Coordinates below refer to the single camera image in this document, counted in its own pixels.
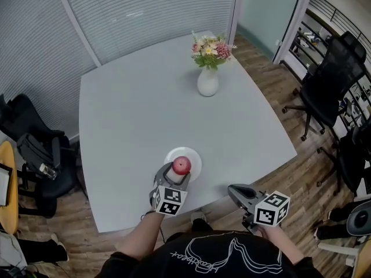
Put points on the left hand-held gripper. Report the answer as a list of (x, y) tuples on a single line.
[(171, 201)]

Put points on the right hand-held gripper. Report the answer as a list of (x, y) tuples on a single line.
[(272, 210)]

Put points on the red apple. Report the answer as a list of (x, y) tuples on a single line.
[(182, 165)]

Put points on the white plate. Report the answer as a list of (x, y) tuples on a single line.
[(194, 159)]

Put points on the person's left forearm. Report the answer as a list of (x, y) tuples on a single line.
[(139, 236)]

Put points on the person's right forearm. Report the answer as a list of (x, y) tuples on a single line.
[(281, 245)]

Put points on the person's shoe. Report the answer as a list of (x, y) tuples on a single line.
[(61, 246), (198, 215)]

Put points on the person's black trousers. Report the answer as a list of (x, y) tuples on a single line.
[(203, 226)]

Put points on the light grey table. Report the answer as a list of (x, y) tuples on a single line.
[(130, 111)]

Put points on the person's black printed t-shirt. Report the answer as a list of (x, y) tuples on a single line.
[(162, 261)]

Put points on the black shoe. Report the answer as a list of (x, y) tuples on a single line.
[(339, 213), (333, 232)]

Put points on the white ceramic vase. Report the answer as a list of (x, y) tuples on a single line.
[(207, 82)]

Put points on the black mesh office chair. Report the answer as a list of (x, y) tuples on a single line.
[(350, 161), (330, 82)]

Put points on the clear water bottle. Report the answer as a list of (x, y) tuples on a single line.
[(48, 171)]

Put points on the black padded office chair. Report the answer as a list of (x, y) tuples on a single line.
[(43, 155)]

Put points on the pink and white flower bouquet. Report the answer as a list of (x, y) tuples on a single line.
[(210, 49)]

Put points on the black bag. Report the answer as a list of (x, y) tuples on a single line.
[(34, 149)]

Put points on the round yellow wooden table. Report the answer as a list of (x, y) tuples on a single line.
[(10, 213)]

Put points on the black edged notebook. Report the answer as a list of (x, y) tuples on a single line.
[(4, 184)]

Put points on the cluttered office desk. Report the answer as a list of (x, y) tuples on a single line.
[(310, 39)]

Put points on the frosted glass door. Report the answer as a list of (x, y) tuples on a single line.
[(266, 16)]

